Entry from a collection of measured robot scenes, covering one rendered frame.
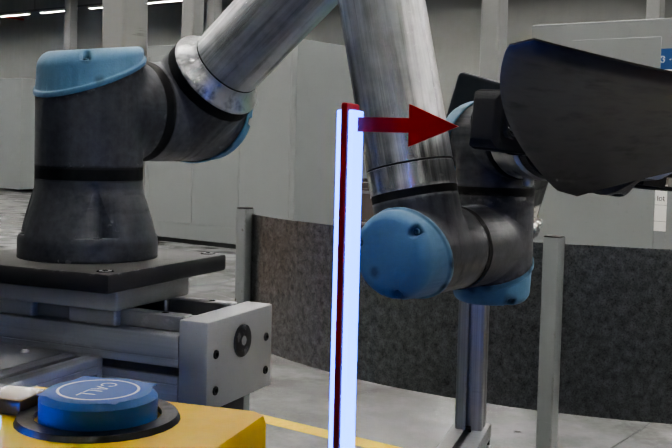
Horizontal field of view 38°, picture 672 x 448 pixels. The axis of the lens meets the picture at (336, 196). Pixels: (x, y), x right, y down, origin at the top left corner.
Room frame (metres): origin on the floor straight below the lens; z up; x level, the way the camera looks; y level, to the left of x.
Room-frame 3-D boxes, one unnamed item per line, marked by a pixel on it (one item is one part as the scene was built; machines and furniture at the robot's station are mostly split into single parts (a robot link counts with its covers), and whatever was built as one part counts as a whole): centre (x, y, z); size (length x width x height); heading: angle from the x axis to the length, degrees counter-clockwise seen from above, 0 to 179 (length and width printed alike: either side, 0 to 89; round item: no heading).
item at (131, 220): (1.08, 0.27, 1.09); 0.15 x 0.15 x 0.10
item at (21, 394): (0.34, 0.11, 1.08); 0.02 x 0.02 x 0.01; 72
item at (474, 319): (1.08, -0.16, 0.96); 0.03 x 0.03 x 0.20; 72
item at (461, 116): (0.94, -0.15, 1.17); 0.11 x 0.08 x 0.09; 19
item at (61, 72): (1.09, 0.27, 1.20); 0.13 x 0.12 x 0.14; 144
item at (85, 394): (0.33, 0.08, 1.08); 0.04 x 0.04 x 0.02
